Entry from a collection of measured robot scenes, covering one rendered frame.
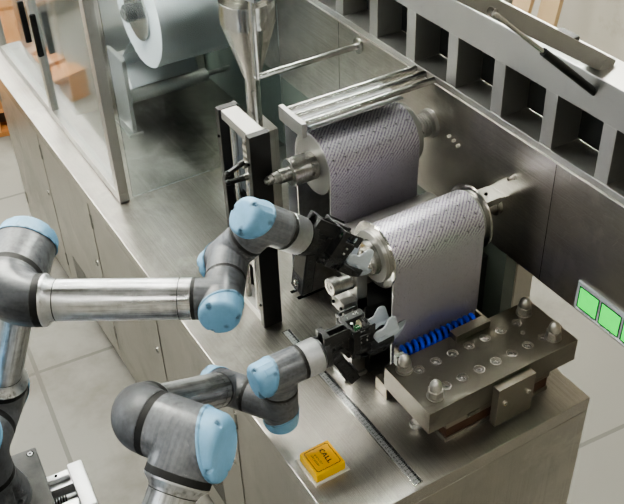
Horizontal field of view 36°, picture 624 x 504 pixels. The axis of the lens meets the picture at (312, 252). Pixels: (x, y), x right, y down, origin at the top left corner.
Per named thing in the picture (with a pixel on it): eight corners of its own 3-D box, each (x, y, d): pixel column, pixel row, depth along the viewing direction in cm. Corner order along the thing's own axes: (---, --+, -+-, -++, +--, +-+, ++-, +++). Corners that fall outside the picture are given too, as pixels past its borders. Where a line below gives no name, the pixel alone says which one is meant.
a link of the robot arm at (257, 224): (220, 212, 172) (250, 184, 168) (262, 228, 180) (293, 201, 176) (230, 246, 168) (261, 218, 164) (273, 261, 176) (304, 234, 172)
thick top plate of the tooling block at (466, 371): (383, 386, 205) (384, 366, 201) (525, 318, 221) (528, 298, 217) (428, 434, 194) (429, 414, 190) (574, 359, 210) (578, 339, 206)
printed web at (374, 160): (302, 294, 240) (293, 120, 208) (379, 262, 249) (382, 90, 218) (390, 389, 213) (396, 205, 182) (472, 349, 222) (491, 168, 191)
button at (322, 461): (299, 460, 199) (299, 453, 197) (327, 446, 201) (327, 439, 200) (317, 483, 194) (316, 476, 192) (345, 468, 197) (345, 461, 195)
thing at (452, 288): (390, 349, 206) (391, 285, 195) (475, 310, 215) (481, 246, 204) (391, 351, 206) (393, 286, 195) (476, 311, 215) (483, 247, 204)
